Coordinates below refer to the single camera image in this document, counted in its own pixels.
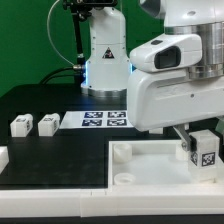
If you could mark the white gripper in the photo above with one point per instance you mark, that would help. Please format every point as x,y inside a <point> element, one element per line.
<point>171,98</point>

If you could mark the white square tabletop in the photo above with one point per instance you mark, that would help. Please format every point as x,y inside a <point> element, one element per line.
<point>150,163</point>

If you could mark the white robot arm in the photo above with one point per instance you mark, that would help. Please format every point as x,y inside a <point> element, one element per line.
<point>109,67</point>

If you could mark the white marker sheet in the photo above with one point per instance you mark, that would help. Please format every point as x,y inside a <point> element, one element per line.
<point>95,119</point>

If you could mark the white obstacle fence front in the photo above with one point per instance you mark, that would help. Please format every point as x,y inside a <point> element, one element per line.
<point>116,201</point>

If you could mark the white obstacle fence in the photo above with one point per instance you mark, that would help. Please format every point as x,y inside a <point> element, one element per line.
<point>116,201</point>
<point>4,158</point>

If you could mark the white obstacle fence left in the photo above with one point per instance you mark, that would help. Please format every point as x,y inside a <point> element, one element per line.
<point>4,158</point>

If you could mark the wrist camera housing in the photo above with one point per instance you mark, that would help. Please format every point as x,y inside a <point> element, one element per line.
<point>167,52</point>

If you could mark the black camera stand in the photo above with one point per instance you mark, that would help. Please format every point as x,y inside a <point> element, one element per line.
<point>80,11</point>

